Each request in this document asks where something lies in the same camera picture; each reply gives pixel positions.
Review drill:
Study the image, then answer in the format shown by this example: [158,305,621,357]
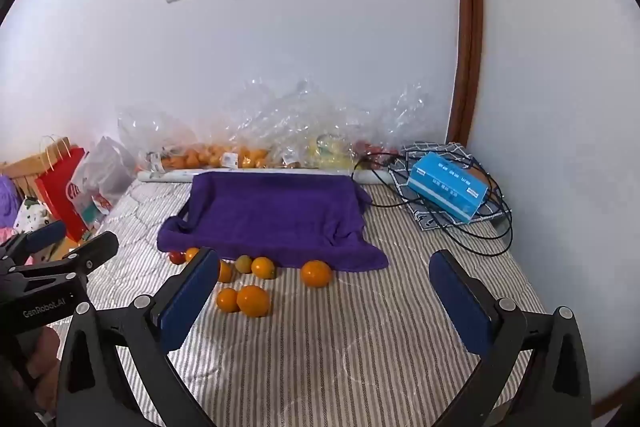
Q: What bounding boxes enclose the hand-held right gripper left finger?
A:
[57,247,221,427]

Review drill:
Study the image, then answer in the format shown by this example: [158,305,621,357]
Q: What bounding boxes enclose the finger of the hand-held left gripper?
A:
[20,231,120,281]
[0,220,68,268]

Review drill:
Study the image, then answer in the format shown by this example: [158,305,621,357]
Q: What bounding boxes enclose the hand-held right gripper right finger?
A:
[428,249,594,427]

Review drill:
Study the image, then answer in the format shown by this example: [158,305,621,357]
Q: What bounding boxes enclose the small orange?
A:
[216,288,240,313]

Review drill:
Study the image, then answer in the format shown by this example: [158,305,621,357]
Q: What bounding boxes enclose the large oval orange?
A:
[236,285,272,319]

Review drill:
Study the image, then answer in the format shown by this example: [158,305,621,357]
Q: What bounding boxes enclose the person's left hand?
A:
[24,326,62,413]

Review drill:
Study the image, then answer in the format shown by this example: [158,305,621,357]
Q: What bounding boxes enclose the white printed cloth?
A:
[12,197,52,234]

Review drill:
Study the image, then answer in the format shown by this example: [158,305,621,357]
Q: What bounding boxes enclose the red paper bag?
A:
[15,136,90,244]

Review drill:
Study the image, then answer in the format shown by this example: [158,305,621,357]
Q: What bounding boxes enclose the purple cloth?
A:
[0,176,22,229]

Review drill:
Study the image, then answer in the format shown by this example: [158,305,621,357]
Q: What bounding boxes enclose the white plastic bag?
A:
[72,136,137,233]

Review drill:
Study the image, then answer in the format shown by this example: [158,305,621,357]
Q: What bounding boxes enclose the purple towel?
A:
[157,172,390,273]

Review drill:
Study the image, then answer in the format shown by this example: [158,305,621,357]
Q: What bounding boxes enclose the striped grey quilt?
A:
[47,179,548,427]

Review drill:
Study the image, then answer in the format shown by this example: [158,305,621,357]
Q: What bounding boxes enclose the blue tissue box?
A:
[407,152,492,224]

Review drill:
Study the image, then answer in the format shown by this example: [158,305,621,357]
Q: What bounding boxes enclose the clear bag of leafy mandarins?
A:
[117,104,224,172]

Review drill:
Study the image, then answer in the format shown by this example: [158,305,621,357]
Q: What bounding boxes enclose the navy lattice patterned cloth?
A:
[387,141,506,233]

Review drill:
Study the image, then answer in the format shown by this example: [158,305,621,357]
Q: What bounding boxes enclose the clear bag of oranges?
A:
[222,79,282,169]

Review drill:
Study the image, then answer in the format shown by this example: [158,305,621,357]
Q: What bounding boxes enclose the brown wooden baseboard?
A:
[592,384,632,419]

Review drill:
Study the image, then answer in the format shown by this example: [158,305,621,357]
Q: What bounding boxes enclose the clear bag of red tomatoes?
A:
[350,82,442,158]

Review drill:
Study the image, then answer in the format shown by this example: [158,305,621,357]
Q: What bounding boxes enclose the black cable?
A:
[350,147,515,256]

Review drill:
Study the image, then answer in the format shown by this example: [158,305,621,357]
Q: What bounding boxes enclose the brown wooden door frame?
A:
[446,0,485,146]

